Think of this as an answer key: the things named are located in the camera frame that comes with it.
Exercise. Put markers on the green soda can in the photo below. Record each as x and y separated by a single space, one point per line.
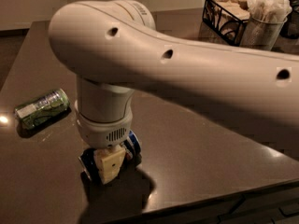
41 109

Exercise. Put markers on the dark object behind cup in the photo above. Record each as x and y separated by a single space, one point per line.
290 28

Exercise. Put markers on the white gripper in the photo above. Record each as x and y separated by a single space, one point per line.
104 131

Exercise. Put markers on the black wire napkin holder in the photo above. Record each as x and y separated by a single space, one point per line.
228 18

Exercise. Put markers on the blue pepsi can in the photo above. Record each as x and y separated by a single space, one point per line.
132 148

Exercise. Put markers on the white plastic packets in cup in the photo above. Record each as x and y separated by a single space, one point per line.
269 11

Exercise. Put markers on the metal mesh cup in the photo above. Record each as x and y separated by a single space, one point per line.
260 34

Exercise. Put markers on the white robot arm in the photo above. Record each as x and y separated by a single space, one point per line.
114 49

